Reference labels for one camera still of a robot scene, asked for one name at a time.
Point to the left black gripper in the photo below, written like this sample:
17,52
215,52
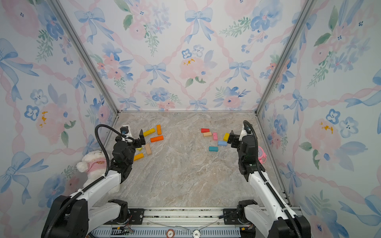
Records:
142,140

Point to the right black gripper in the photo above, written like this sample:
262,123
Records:
235,138

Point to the natural wood block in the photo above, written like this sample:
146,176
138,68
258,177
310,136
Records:
148,149

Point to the amber yellow block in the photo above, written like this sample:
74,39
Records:
138,156

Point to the red-orange block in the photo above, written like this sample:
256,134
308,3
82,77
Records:
156,139

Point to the yellow long block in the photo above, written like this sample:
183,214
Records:
149,132

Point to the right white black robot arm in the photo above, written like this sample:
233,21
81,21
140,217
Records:
265,190

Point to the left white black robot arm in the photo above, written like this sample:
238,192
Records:
75,216

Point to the yellow block right side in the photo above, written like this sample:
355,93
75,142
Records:
226,137

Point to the teal block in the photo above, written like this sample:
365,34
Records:
213,149

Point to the orange small block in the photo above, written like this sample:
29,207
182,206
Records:
159,131

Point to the pink alarm clock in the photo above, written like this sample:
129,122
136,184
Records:
261,155

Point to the white plush bear pink shirt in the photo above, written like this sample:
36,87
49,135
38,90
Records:
93,164

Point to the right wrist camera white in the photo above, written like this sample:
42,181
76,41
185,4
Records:
243,133

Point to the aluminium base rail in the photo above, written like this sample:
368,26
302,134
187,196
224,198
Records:
155,222

